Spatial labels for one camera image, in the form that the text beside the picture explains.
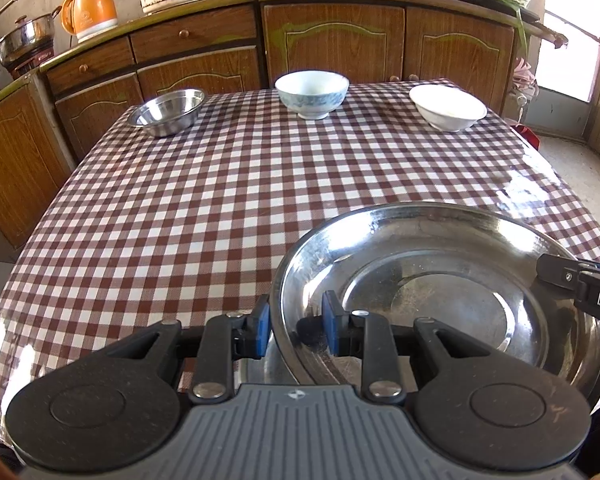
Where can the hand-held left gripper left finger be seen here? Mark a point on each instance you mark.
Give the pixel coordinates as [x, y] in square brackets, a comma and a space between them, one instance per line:
[263, 327]

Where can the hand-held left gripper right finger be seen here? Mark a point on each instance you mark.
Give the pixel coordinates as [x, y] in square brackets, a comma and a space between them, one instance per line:
[330, 327]

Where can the small steel plate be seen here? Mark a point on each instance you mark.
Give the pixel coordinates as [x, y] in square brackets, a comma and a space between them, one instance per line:
[265, 372]

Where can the large steel plate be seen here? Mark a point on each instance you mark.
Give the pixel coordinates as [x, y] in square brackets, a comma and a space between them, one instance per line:
[430, 270]

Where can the plain white shallow bowl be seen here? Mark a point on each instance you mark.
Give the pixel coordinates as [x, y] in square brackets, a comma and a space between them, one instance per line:
[447, 110]

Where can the blue patterned white bowl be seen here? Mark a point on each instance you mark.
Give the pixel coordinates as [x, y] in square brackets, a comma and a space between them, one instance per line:
[310, 102]

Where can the steel bowl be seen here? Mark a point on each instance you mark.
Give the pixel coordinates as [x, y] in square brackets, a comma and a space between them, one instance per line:
[167, 107]

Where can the red bag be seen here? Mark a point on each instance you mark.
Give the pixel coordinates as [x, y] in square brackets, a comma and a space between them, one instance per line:
[527, 135]

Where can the brown checkered tablecloth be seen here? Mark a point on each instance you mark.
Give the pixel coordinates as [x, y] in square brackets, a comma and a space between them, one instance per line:
[180, 210]

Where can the pink cloth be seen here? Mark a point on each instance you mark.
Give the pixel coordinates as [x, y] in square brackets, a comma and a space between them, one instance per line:
[525, 77]

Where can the glass panel door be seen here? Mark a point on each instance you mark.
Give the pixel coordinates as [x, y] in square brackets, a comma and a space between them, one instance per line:
[575, 35]

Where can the wooden cabinet door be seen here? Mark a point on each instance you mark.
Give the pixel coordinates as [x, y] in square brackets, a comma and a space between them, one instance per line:
[95, 110]
[460, 50]
[330, 45]
[15, 170]
[195, 72]

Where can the wooden cabinet with drawers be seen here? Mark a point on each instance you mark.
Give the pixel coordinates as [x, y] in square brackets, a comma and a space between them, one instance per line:
[195, 70]

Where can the wide wooden drawer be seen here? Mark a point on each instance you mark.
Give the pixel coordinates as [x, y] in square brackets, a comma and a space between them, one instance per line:
[215, 32]

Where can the wooden single-door cabinet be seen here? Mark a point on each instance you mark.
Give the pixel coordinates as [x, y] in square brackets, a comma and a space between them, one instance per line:
[15, 160]

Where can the narrow wooden drawer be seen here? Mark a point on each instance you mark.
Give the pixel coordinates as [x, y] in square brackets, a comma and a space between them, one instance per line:
[105, 70]

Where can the orange electric kettle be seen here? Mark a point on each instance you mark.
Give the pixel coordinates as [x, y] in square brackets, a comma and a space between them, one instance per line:
[92, 10]

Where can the steel pot with lid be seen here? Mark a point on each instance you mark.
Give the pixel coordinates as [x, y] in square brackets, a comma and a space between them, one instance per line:
[25, 35]

